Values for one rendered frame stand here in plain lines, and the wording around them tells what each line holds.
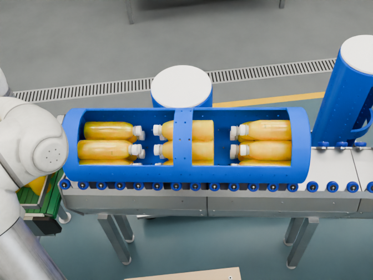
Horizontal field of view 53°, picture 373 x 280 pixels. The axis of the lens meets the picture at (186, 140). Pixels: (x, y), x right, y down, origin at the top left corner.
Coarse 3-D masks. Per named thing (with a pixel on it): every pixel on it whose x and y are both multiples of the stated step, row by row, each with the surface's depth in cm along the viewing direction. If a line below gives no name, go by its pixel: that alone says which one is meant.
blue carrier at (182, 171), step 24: (72, 120) 136; (96, 120) 156; (120, 120) 155; (144, 120) 154; (168, 120) 154; (192, 120) 134; (216, 120) 152; (240, 120) 152; (72, 144) 133; (144, 144) 159; (216, 144) 157; (72, 168) 135; (96, 168) 135; (120, 168) 134; (144, 168) 133; (168, 168) 133; (192, 168) 132; (216, 168) 131; (240, 168) 131; (264, 168) 130; (288, 168) 130
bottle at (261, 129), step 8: (264, 120) 135; (272, 120) 135; (280, 120) 135; (288, 120) 135; (248, 128) 136; (256, 128) 134; (264, 128) 133; (272, 128) 133; (280, 128) 133; (288, 128) 132; (256, 136) 134; (264, 136) 134; (272, 136) 134; (280, 136) 133; (288, 136) 133
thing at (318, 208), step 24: (312, 168) 154; (336, 168) 153; (360, 168) 152; (216, 216) 176; (240, 216) 175; (264, 216) 174; (288, 216) 173; (312, 216) 169; (336, 216) 167; (360, 216) 165
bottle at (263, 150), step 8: (256, 144) 134; (264, 144) 133; (272, 144) 133; (280, 144) 133; (288, 144) 133; (248, 152) 135; (256, 152) 133; (264, 152) 133; (272, 152) 133; (280, 152) 132; (288, 152) 132; (264, 160) 135; (272, 160) 135; (280, 160) 135; (288, 160) 135
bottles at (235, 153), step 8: (136, 136) 153; (144, 136) 155; (160, 136) 152; (232, 136) 150; (232, 144) 144; (240, 144) 143; (248, 144) 141; (144, 152) 155; (232, 152) 143; (80, 160) 141; (88, 160) 141; (96, 160) 140; (104, 160) 140; (112, 160) 140; (120, 160) 140; (128, 160) 148; (168, 160) 140; (192, 160) 138; (200, 160) 138; (208, 160) 138; (240, 160) 150; (248, 160) 137; (256, 160) 137
